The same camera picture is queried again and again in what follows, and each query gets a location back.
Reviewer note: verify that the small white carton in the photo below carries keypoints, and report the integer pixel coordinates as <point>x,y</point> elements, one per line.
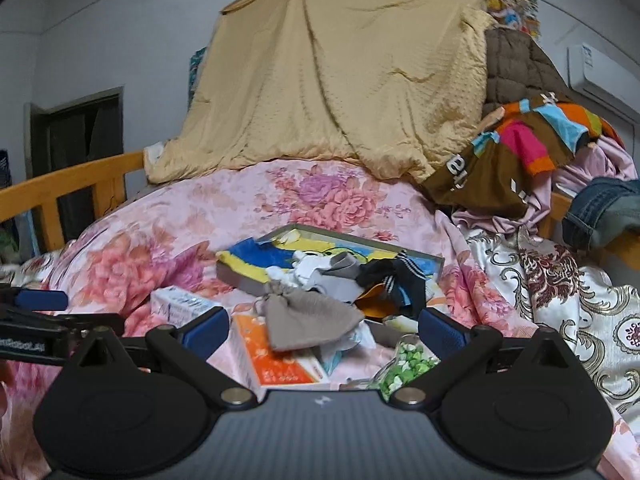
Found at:
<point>175,305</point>

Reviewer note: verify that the brown quilted blanket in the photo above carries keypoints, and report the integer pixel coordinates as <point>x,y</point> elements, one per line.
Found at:
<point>520,70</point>

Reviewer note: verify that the white gold patterned cloth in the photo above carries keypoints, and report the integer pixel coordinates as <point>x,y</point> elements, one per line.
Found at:
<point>575,310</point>

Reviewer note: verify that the white air conditioner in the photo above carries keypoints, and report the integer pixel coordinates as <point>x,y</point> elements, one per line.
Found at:
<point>605,75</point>

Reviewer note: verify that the teal patterned cloth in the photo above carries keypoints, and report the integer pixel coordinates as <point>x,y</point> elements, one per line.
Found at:
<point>197,67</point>

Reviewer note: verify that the orange white box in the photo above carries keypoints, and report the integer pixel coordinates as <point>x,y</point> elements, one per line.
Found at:
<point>280,360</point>

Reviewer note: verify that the navy striped sock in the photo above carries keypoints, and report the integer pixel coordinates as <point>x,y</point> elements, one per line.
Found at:
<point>405,300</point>

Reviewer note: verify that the colourful picture tray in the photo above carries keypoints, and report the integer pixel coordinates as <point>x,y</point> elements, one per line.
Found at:
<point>245,260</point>

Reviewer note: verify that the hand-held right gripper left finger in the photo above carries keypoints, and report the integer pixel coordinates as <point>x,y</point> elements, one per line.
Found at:
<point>205,334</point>

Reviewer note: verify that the glass jar of green stars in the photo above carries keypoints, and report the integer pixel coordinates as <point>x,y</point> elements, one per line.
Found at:
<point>405,365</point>

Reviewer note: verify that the pink floral blanket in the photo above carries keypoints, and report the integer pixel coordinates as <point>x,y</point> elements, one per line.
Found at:
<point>325,195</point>

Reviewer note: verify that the black sock with white stripes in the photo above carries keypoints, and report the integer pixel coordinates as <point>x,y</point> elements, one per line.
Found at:
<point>380,272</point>

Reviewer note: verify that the tan blanket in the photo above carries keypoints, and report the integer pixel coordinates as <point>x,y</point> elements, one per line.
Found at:
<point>325,60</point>

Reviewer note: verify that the white crumpled cloth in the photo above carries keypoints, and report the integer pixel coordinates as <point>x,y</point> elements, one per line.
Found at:
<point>305,270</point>

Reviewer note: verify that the white teal crumpled wrapper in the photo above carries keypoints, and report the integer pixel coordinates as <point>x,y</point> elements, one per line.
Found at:
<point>350,345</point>

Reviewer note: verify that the wooden bed frame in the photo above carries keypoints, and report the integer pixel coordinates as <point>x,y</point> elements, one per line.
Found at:
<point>60,175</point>

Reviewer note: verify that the colourful striped garment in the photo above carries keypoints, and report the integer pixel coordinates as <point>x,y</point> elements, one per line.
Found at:
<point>520,145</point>

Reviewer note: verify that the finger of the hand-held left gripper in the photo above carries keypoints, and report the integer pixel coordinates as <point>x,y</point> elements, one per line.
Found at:
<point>75,322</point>
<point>42,300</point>

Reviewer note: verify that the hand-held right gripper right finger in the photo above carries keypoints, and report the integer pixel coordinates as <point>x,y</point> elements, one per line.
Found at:
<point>441,334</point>

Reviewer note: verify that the cartoon wall poster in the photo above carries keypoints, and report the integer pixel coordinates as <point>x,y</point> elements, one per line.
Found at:
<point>510,0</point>

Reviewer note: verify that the blue jeans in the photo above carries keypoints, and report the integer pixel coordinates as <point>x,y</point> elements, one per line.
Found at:
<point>600,205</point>

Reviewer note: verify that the dark door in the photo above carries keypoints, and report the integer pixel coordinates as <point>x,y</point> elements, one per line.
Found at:
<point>75,150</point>

